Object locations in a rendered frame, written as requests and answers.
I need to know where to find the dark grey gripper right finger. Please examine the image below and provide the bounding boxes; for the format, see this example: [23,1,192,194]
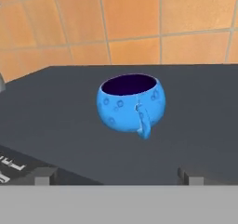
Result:
[177,166,225,186]

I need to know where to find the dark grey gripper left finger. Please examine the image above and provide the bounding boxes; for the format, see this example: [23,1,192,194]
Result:
[14,166,60,186]

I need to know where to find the blue round mug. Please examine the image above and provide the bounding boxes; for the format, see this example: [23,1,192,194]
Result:
[96,73,166,140]

